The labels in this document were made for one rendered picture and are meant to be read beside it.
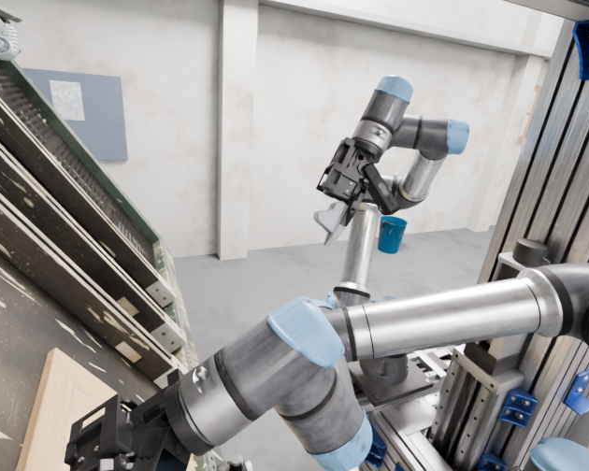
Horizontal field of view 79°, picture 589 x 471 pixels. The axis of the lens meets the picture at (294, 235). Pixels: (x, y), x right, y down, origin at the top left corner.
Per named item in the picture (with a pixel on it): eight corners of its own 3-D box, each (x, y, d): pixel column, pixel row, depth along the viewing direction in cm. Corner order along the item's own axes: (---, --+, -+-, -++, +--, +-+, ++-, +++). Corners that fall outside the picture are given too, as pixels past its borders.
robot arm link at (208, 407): (264, 435, 34) (220, 392, 30) (223, 464, 33) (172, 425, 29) (243, 378, 40) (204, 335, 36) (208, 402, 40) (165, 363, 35)
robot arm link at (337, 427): (364, 383, 48) (326, 324, 44) (386, 466, 37) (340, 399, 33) (311, 406, 49) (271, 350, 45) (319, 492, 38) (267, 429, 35)
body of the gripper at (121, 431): (115, 458, 39) (208, 392, 41) (111, 545, 32) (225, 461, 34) (63, 427, 35) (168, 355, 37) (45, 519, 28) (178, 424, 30)
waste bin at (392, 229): (389, 242, 484) (395, 212, 467) (407, 253, 455) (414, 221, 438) (366, 245, 469) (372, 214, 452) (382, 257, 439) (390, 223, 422)
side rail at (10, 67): (143, 249, 215) (160, 238, 216) (-17, 68, 155) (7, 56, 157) (143, 243, 221) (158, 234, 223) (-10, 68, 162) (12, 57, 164)
